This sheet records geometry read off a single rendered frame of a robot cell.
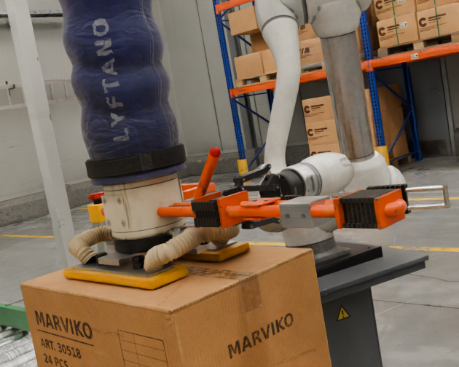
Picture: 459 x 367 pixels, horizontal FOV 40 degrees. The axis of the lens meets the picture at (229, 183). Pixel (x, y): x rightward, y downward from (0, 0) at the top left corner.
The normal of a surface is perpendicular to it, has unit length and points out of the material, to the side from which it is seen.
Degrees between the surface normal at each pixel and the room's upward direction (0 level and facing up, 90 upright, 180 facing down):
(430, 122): 90
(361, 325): 90
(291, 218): 90
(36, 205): 90
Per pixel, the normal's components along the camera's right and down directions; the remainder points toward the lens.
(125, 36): 0.44, -0.10
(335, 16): -0.04, 0.46
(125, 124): 0.10, -0.16
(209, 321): 0.69, -0.04
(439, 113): -0.68, 0.20
